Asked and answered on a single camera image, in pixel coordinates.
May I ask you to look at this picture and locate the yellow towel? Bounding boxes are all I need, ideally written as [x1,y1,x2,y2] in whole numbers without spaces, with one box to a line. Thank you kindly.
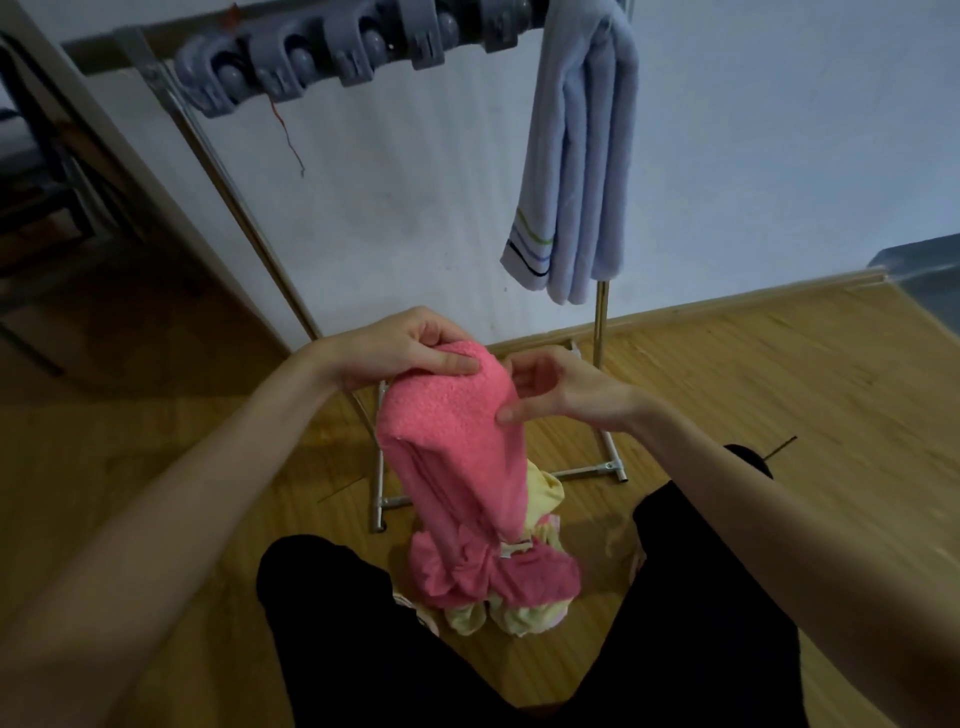
[442,459,573,638]

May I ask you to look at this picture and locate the red thread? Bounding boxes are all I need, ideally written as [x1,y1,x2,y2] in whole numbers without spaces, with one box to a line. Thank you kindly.
[270,96,307,178]

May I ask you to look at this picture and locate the person's right forearm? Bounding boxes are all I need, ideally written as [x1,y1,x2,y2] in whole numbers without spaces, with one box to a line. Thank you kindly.
[626,393,960,728]

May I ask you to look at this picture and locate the light blue striped towel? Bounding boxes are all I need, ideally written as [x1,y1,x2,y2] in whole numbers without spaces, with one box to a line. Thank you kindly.
[499,0,640,307]

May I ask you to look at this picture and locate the row of grey clothes pegs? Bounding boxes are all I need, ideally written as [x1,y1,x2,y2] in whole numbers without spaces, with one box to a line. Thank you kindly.
[174,0,535,120]

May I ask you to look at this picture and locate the person's black trousers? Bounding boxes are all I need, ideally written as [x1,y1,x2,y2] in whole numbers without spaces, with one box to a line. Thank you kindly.
[255,444,810,728]

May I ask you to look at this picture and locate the metal drying rack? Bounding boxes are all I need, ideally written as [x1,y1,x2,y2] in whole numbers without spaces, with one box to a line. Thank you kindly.
[61,0,630,534]

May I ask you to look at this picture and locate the dark chair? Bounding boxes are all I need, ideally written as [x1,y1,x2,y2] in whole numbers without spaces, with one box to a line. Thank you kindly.
[0,33,132,380]

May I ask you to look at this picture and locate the person's right hand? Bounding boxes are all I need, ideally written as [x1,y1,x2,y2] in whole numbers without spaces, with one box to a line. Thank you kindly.
[495,345,648,434]

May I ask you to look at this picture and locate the person's left forearm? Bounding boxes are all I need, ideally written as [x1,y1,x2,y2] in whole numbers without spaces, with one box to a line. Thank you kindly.
[0,341,348,728]

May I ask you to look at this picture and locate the pink towel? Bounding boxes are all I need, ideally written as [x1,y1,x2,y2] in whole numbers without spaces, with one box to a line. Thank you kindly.
[374,339,583,610]

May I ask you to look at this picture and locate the person's left hand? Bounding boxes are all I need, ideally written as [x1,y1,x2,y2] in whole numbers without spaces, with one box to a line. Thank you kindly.
[313,306,482,393]

